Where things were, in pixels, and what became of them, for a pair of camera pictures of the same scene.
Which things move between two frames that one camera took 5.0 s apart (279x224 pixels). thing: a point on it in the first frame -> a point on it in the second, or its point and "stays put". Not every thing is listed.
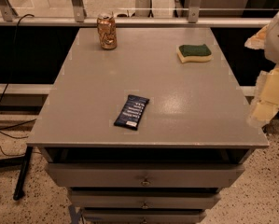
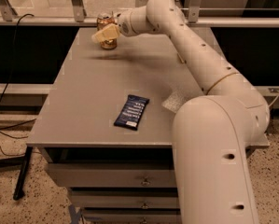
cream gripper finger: (272, 93) -> (132, 22)
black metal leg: (20, 188) stays put
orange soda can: (106, 30) stays put
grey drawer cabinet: (194, 138) stays put
